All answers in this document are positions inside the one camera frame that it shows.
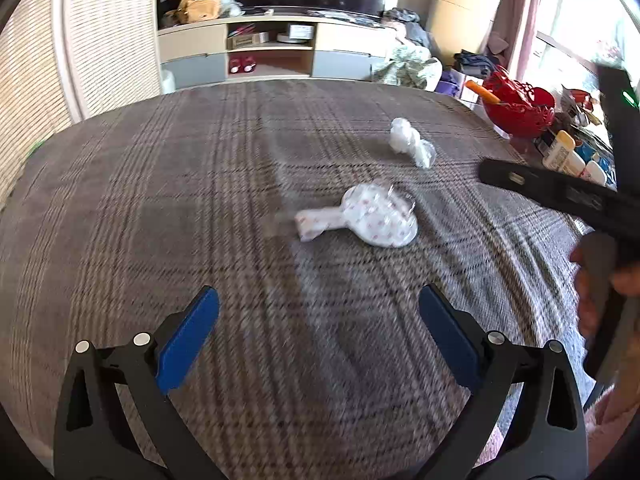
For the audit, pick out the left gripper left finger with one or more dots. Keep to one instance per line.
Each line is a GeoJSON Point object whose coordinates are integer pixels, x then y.
{"type": "Point", "coordinates": [92, 436]}

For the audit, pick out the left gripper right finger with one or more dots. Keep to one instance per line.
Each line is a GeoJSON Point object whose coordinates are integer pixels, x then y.
{"type": "Point", "coordinates": [547, 436]}

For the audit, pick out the person's right hand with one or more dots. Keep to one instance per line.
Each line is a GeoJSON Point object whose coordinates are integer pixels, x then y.
{"type": "Point", "coordinates": [625, 282]}

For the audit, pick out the white pink bottle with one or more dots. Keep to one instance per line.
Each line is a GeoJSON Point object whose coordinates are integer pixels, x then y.
{"type": "Point", "coordinates": [594, 173]}

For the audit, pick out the yellow cap lotion bottle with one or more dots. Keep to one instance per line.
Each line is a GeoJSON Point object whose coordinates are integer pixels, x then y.
{"type": "Point", "coordinates": [562, 146]}

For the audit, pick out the red plastic basket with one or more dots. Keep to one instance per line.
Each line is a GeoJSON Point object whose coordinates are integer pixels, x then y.
{"type": "Point", "coordinates": [524, 111]}

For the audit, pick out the orange foam stick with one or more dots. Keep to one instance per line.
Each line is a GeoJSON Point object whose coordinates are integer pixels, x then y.
{"type": "Point", "coordinates": [486, 95]}

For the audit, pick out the white bubble plastic piece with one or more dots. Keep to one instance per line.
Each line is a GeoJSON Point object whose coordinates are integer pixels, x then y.
{"type": "Point", "coordinates": [404, 139]}

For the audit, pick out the dotted white plastic wrapper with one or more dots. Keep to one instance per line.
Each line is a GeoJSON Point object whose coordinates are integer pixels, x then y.
{"type": "Point", "coordinates": [378, 214]}

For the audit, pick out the floral cloth pile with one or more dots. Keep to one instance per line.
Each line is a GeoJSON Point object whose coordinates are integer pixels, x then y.
{"type": "Point", "coordinates": [409, 66]}

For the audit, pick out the pink curtain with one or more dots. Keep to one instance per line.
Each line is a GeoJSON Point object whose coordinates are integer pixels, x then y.
{"type": "Point", "coordinates": [515, 29]}

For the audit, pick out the cream tall cabinet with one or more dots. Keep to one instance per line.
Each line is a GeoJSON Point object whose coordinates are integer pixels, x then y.
{"type": "Point", "coordinates": [458, 25]}

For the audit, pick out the grey plaid table cloth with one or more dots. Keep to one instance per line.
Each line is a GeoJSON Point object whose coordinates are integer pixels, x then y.
{"type": "Point", "coordinates": [319, 366]}

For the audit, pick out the cream tv cabinet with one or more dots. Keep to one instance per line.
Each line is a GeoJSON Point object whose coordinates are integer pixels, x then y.
{"type": "Point", "coordinates": [278, 46]}

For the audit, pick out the woven rattan screen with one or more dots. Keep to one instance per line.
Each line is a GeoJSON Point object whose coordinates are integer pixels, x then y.
{"type": "Point", "coordinates": [64, 61]}

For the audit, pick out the yellow brown bag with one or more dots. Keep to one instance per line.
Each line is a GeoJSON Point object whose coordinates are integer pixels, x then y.
{"type": "Point", "coordinates": [194, 11]}

